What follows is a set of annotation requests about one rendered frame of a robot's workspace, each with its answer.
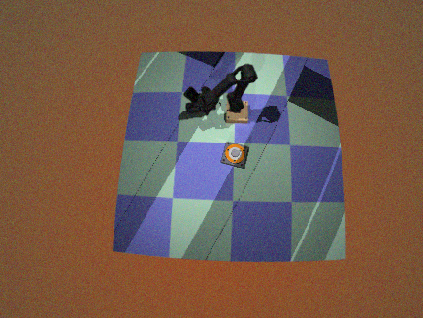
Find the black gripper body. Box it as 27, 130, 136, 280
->
183, 86, 210, 114

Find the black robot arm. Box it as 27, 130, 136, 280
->
185, 64, 258, 114

